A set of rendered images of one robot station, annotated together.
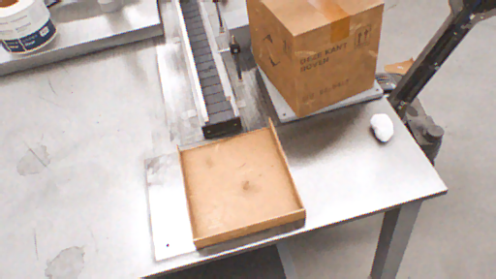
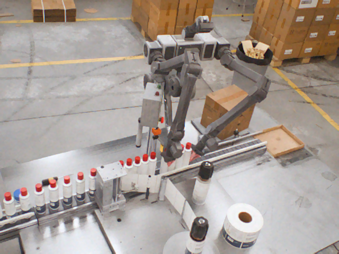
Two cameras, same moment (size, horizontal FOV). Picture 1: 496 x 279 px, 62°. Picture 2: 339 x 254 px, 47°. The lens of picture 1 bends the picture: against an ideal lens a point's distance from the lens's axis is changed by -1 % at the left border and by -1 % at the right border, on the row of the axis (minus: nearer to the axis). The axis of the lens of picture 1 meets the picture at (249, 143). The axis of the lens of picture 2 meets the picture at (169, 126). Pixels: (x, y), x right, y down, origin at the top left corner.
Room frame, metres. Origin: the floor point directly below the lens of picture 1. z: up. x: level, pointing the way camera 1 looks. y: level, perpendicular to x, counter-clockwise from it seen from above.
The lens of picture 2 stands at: (2.52, 1.72, 2.66)
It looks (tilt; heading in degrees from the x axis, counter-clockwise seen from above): 38 degrees down; 241
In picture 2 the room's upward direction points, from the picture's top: 9 degrees clockwise
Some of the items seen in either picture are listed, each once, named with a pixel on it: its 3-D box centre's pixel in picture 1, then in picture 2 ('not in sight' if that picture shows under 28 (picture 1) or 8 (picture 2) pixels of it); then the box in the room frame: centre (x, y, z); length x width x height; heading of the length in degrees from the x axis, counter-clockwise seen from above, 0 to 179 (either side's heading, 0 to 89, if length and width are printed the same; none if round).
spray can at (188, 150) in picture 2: not in sight; (186, 155); (1.47, 0.14, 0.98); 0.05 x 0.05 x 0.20
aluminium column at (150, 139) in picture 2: not in sight; (153, 126); (1.67, 0.01, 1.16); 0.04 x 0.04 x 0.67; 6
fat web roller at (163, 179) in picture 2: not in sight; (162, 189); (1.73, 0.35, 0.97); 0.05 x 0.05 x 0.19
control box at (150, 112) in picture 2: not in sight; (152, 105); (1.73, 0.07, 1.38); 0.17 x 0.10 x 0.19; 61
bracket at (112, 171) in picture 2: not in sight; (111, 171); (2.02, 0.29, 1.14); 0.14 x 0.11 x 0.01; 6
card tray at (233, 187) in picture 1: (235, 177); (278, 139); (0.62, 0.05, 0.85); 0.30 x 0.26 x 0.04; 6
